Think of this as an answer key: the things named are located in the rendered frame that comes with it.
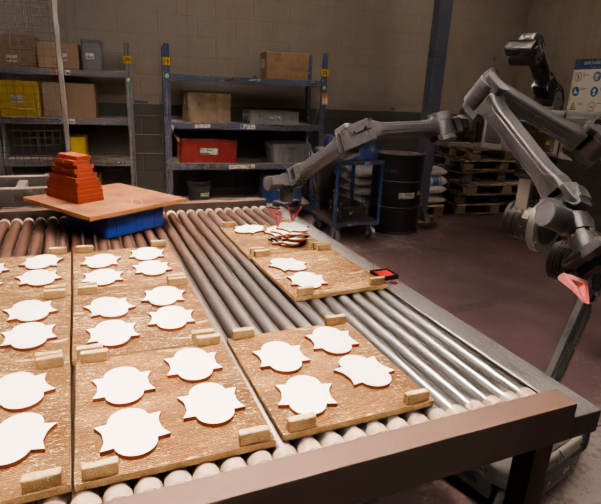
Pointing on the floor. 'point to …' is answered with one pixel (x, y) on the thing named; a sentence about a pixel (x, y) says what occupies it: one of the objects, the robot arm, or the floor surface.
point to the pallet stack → (476, 177)
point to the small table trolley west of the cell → (350, 197)
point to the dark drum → (397, 191)
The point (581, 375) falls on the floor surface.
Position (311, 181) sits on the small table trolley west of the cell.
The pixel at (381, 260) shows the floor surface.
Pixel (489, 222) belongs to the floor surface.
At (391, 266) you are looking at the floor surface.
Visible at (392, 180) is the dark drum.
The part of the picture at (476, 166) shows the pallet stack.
